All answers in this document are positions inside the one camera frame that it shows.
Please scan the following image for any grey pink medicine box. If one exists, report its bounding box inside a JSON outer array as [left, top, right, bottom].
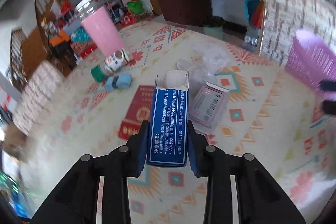
[[189, 82, 230, 135]]

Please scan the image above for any light blue rolled cloth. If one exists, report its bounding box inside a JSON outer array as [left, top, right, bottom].
[[104, 73, 133, 92]]

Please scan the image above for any green capped white bottle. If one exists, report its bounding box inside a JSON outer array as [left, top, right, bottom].
[[91, 48, 133, 83]]

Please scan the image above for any red cigarette carton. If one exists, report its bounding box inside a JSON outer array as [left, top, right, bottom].
[[118, 85, 154, 140]]

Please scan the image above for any purple perforated trash basket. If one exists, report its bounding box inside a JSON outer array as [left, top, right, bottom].
[[285, 29, 335, 100]]

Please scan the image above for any wooden staircase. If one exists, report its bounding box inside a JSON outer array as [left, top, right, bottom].
[[9, 0, 55, 92]]

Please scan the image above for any blue toothpaste box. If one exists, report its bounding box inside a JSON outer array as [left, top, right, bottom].
[[146, 70, 189, 168]]

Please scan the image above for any pink water bottle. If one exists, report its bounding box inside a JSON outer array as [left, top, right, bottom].
[[75, 0, 125, 57]]

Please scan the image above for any clear plastic bag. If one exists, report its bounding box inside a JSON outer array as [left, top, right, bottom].
[[176, 42, 231, 96]]

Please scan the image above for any green trash bin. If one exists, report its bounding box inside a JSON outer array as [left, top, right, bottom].
[[203, 16, 224, 40]]

